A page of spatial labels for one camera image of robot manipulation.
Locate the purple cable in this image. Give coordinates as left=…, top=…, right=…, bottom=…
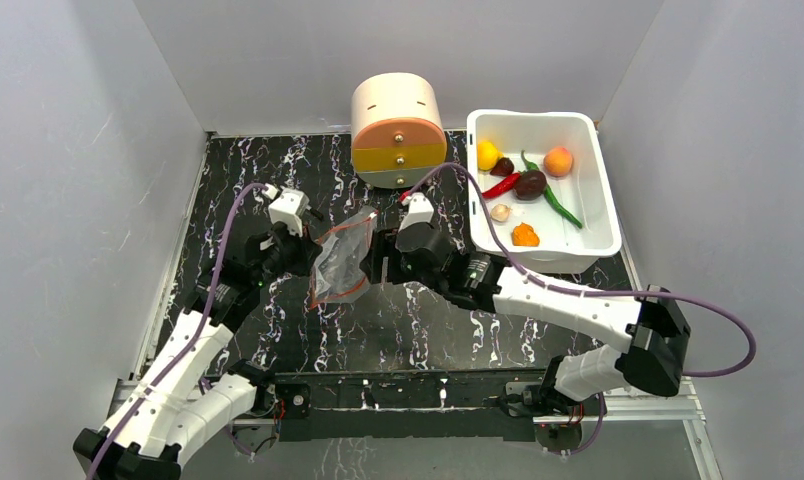
left=83, top=183, right=274, bottom=480
left=405, top=162, right=758, bottom=379

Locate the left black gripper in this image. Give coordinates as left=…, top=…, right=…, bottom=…
left=254, top=219, right=322, bottom=287

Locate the clear zip bag orange zipper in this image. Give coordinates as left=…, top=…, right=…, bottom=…
left=310, top=206, right=378, bottom=308

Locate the white plastic bin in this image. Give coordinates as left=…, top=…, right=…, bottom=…
left=466, top=109, right=622, bottom=274

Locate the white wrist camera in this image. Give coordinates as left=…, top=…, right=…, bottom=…
left=398, top=192, right=434, bottom=231
left=263, top=183, right=309, bottom=237

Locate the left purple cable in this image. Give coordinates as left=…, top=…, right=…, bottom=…
left=83, top=183, right=274, bottom=480

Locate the orange peach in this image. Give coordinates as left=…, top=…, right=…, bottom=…
left=543, top=146, right=574, bottom=178

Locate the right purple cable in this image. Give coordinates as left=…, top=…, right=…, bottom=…
left=405, top=162, right=758, bottom=379

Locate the round three-drawer cabinet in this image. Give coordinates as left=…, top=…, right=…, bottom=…
left=351, top=72, right=447, bottom=189

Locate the garlic bulb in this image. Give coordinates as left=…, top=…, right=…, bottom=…
left=489, top=204, right=512, bottom=223

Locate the small orange pepper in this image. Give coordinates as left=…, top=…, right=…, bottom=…
left=511, top=223, right=540, bottom=247

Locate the red chili pepper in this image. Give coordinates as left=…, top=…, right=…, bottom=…
left=482, top=173, right=522, bottom=200

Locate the yellow lemon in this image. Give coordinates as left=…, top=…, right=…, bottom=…
left=476, top=141, right=502, bottom=171

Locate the small dark red fruit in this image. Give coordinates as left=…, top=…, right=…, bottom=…
left=490, top=157, right=515, bottom=178

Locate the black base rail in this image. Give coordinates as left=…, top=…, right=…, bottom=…
left=269, top=367, right=701, bottom=444

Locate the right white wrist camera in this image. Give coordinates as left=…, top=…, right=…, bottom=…
left=398, top=192, right=434, bottom=231

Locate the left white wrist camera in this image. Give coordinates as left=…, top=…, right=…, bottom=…
left=263, top=183, right=309, bottom=237

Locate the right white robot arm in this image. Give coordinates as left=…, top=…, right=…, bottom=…
left=360, top=223, right=691, bottom=414

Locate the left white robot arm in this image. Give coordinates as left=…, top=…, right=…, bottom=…
left=73, top=222, right=322, bottom=479

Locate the dark purple plum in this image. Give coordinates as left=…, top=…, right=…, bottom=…
left=513, top=170, right=548, bottom=201

